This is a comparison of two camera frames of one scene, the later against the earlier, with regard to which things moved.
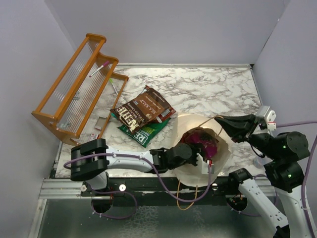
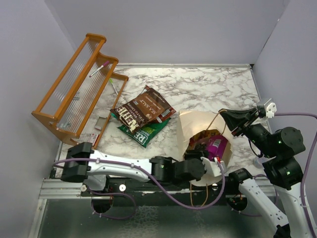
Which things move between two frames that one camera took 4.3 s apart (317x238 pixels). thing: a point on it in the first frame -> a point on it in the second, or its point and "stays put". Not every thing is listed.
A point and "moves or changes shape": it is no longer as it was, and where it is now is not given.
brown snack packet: [135, 114] stays put
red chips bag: [168, 111] stays put
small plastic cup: [258, 162] stays put
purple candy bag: [208, 143] -> [216, 147]
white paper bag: [191, 176] moves or changes shape
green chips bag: [147, 133] stays put
